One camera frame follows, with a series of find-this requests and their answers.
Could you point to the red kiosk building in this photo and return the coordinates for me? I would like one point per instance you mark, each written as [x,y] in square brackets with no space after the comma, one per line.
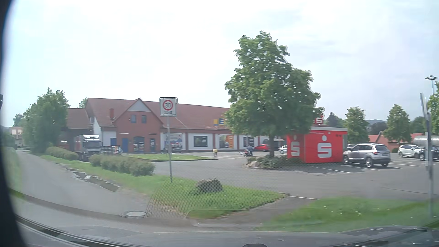
[319,145]

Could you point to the white lorry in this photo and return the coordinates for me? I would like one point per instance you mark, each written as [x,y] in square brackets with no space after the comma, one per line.
[87,145]

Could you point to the silver tank lorry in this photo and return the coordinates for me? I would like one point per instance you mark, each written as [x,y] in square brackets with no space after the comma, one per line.
[422,141]

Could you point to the pale car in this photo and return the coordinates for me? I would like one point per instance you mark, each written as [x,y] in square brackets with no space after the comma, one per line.
[283,149]

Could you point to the lamp post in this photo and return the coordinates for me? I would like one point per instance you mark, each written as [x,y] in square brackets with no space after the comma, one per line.
[432,82]

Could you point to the bushes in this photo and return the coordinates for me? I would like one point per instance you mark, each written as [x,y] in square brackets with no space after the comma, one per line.
[271,161]

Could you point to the grey asphalt car park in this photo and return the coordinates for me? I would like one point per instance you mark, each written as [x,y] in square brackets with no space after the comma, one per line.
[308,180]

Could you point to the large leafy tree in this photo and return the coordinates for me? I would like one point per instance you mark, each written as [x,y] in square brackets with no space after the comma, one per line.
[271,92]

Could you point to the grey boulder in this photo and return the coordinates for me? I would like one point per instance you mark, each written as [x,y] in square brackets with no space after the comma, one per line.
[209,186]

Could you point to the kerbed grass island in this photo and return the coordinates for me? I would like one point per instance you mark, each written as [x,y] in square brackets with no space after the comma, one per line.
[168,157]

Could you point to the low green hedge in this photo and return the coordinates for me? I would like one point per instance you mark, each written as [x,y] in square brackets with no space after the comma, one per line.
[61,153]
[127,165]

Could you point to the grass verge with puddle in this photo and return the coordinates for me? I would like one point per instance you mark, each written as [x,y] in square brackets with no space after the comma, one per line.
[178,195]

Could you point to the person on motorcycle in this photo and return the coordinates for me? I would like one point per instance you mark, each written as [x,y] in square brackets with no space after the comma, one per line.
[249,151]

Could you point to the dark car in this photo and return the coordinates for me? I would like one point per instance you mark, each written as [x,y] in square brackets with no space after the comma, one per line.
[176,148]
[435,153]

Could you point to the silver car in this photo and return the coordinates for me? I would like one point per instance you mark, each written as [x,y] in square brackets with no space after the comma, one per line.
[367,154]

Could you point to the white car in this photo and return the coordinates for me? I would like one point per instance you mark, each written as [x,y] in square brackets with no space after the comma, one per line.
[408,151]

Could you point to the red car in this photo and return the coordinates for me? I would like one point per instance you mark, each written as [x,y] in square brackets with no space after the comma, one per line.
[262,148]

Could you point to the red brick shop building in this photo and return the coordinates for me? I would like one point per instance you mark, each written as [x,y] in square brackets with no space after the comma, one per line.
[140,128]

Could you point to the red roofed building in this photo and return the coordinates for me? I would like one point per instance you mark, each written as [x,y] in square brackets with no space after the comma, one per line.
[384,140]

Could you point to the speed zone road sign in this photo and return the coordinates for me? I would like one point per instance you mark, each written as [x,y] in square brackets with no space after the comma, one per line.
[168,107]

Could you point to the grey road sign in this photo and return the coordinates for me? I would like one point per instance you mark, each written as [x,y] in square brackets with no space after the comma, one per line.
[428,144]

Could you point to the car's own bonnet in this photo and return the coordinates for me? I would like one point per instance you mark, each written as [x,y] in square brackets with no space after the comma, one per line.
[219,239]

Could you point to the grey asphalt road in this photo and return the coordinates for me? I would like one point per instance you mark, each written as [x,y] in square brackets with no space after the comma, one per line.
[51,185]

